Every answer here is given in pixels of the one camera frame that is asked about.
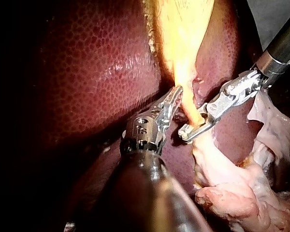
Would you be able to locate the right arm instrument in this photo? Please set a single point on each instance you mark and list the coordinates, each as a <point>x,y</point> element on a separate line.
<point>234,93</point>

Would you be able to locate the left arm instrument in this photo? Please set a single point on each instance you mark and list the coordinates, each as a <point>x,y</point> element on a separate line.
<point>145,131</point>

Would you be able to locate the left arm instrument jaw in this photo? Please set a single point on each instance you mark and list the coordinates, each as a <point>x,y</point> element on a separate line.
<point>171,96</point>
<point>172,110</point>

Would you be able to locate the right arm instrument jaw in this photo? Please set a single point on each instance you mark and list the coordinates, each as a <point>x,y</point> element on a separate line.
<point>201,130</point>
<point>203,110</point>

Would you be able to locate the gallbladder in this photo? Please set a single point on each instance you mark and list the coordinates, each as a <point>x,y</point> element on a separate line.
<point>183,36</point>

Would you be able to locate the dark left arm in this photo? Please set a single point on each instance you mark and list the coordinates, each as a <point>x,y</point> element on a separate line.
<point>140,193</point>

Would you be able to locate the dark right arm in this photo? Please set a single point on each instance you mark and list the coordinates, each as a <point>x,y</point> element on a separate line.
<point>287,41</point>

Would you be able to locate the pale fatty tissue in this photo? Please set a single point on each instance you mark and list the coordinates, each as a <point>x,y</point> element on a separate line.
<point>232,198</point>

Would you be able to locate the dark red liver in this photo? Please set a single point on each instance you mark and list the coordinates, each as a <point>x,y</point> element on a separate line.
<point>87,72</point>

